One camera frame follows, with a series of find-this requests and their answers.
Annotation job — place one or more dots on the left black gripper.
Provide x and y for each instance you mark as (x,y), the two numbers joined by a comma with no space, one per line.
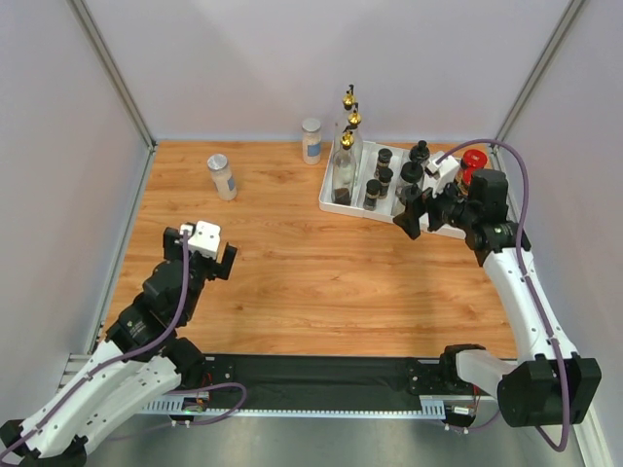
(219,269)

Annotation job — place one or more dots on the oil bottle dark sauce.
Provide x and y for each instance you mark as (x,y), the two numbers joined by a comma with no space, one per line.
(343,169)
(348,102)

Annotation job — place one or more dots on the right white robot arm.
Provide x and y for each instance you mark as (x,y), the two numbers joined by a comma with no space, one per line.
(550,384)

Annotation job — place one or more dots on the silver lid jar blue label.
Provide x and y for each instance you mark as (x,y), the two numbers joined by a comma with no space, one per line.
(311,140)

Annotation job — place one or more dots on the oil bottle dark sauce front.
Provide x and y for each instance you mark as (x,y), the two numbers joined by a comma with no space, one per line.
(348,102)

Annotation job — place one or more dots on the clear oil bottle gold spout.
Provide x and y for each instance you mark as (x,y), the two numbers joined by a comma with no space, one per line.
(354,122)

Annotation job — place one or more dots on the black lid glass spice jar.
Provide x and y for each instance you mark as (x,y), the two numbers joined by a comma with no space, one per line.
(420,153)

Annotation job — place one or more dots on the black base mat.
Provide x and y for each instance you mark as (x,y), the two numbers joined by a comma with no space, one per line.
(328,383)

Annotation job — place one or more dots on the black label spice shaker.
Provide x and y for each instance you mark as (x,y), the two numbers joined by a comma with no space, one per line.
(384,156)

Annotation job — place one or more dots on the right aluminium corner post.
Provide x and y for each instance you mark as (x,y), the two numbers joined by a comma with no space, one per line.
(561,30)

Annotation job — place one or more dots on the red lid sauce jar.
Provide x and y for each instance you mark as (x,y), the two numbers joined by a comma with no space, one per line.
(473,159)
(464,180)

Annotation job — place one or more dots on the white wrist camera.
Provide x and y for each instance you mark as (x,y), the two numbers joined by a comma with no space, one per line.
(439,172)
(202,237)

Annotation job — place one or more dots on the left aluminium corner post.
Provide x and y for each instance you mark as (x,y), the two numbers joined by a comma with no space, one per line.
(86,20)

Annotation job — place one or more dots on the white compartment tray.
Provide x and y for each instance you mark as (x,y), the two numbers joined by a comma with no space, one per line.
(383,211)

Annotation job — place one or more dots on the small black lid jar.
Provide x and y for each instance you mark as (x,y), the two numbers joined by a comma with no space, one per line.
(385,175)
(372,193)

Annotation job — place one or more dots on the aluminium corner post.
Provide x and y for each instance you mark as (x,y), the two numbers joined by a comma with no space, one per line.
(561,30)
(86,20)

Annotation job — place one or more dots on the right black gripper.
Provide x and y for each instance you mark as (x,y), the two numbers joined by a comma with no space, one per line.
(434,210)

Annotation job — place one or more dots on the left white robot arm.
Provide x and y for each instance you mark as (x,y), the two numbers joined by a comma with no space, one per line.
(140,359)

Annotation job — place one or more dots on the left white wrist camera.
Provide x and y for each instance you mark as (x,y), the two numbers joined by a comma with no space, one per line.
(202,237)

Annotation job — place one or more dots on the oil bottle dark sauce back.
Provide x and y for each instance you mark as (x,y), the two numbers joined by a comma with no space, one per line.
(343,169)

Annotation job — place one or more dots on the aluminium front rail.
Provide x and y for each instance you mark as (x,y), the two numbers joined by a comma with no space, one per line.
(75,364)

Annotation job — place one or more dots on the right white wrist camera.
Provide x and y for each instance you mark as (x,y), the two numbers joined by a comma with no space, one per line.
(439,172)

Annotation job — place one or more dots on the silver lid jar white beads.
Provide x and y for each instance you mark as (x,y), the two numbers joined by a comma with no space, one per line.
(222,176)

